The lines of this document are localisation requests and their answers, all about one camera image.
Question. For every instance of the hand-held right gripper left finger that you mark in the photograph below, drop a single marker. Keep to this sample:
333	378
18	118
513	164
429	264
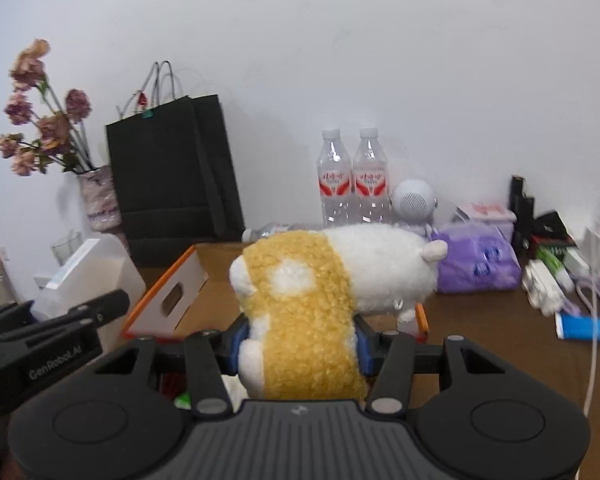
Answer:
239	347

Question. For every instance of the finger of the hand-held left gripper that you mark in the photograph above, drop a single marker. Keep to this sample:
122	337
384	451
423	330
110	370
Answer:
75	331
107	304

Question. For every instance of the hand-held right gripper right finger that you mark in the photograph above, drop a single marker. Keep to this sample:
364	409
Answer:
365	352

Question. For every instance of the orange cardboard box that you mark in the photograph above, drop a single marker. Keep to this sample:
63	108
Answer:
180	285

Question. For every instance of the yellow and white plush toy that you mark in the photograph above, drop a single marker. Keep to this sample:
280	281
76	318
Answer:
305	305

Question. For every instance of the translucent white plastic container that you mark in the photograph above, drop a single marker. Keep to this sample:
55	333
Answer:
90	280

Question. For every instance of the clear drinking glass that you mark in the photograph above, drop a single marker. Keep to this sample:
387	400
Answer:
66	247

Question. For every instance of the purple mottled vase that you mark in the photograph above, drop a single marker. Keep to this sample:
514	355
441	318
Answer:
100	200

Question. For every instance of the clear unlabelled plastic bottle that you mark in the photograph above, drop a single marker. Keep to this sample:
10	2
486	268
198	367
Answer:
265	231

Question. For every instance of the black paper bag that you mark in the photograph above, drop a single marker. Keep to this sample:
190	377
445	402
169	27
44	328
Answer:
175	185

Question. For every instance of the purple tissue pack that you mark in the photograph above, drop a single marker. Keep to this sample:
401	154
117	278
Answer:
475	265

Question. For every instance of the white round speaker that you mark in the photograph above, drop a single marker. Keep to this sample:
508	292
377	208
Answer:
414	202

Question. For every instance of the clear water bottle red label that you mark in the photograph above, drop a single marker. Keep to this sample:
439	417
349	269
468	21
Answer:
336	185
372	185

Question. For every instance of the dried pink flowers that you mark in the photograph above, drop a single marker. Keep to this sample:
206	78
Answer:
50	130

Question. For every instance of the pink and white box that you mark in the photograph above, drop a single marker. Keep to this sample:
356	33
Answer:
485	211

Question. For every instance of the white small bottle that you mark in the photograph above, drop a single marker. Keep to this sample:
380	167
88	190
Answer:
542	287

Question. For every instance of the green and white tube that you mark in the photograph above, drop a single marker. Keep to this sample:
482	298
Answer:
555	265

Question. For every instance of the black upright case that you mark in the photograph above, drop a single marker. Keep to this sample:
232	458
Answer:
522	210

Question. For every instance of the blue tube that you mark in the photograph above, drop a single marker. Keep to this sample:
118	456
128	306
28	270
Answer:
587	327

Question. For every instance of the black flat box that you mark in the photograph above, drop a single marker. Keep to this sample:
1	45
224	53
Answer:
552	227

